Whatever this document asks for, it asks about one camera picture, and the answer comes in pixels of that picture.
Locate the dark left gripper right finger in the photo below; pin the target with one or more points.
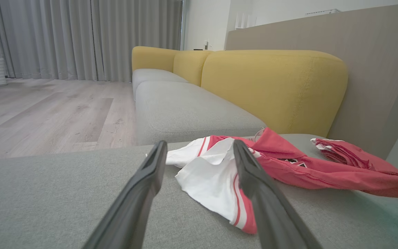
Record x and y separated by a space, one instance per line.
275 221

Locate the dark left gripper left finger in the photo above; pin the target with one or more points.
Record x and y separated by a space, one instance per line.
130 214

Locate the red basketball jersey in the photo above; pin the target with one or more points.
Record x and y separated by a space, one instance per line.
212 180

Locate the red basketball shorts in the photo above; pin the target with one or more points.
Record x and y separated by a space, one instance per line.
351 155

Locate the small yellow sofa backrest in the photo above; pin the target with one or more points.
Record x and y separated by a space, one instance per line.
150 57

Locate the medium yellow sofa backrest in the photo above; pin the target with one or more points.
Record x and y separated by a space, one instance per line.
188 65

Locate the grey pleated curtain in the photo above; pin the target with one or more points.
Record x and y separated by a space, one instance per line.
64 34

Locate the beige low partition panel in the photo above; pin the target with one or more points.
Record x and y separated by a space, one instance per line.
375 52

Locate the white slatted item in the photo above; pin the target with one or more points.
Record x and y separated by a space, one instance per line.
245 20

